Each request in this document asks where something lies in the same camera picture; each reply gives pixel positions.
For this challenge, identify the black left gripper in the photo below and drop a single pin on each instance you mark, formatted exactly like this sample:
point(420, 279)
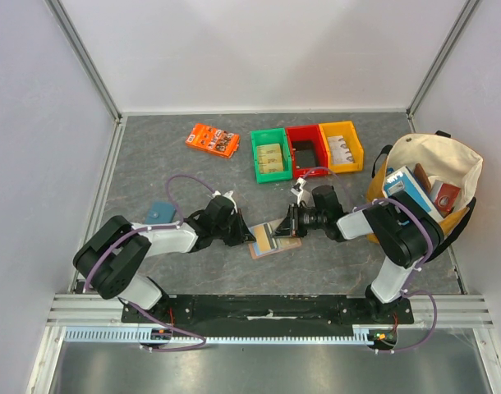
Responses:
point(243, 235)

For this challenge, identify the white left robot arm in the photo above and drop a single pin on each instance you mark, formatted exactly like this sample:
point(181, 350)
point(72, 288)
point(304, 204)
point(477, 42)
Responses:
point(110, 259)

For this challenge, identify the red box in bag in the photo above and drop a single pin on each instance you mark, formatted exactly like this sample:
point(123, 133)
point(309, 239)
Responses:
point(443, 196)

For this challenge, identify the orange snack box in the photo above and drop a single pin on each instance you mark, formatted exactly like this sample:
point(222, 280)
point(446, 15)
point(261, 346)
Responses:
point(213, 140)

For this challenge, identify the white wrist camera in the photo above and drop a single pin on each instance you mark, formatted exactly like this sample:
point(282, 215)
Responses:
point(300, 191)
point(228, 195)

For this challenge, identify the aluminium corner post left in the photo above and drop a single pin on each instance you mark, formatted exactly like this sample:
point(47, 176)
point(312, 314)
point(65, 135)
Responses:
point(83, 55)

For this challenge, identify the aluminium corner post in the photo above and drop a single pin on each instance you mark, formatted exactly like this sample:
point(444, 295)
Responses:
point(461, 22)
point(83, 55)

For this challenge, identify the blue razor box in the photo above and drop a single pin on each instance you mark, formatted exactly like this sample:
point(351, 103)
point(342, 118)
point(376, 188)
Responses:
point(403, 180)

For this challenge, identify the white cards in yellow bin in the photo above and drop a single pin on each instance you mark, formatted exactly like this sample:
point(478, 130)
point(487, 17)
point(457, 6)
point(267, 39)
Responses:
point(338, 148)

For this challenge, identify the green plastic bin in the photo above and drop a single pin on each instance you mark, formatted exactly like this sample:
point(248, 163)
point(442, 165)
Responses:
point(272, 136)

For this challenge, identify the aluminium corner post right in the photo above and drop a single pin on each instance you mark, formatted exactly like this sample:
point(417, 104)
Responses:
point(461, 22)

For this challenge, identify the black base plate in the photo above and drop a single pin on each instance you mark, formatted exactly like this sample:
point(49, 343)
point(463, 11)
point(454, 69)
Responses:
point(275, 315)

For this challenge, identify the red plastic bin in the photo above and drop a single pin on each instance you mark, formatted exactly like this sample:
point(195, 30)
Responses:
point(314, 134)

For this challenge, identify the black card in red bin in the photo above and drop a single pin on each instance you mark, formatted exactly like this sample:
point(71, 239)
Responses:
point(304, 154)

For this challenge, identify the gold cards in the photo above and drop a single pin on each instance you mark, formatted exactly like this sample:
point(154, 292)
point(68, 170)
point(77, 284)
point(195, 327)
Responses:
point(270, 158)

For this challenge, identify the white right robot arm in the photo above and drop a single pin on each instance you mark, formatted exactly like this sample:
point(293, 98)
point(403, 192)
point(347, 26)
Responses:
point(407, 234)

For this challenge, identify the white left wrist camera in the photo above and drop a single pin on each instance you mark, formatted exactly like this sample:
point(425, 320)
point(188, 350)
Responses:
point(228, 195)

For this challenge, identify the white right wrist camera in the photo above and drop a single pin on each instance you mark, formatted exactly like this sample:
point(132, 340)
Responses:
point(300, 191)

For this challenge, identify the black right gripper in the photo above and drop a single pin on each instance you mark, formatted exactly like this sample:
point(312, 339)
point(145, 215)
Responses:
point(294, 220)

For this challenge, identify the brown wallet in bag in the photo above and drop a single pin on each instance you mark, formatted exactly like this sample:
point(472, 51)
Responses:
point(422, 178)

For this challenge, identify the teal card wallet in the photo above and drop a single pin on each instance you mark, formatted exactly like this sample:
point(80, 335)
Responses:
point(160, 213)

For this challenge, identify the cream and mustard tote bag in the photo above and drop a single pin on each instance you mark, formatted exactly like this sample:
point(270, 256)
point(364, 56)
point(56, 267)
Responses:
point(444, 159)

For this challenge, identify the yellow plastic bin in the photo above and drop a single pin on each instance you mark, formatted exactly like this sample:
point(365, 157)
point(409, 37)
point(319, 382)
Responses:
point(348, 131)

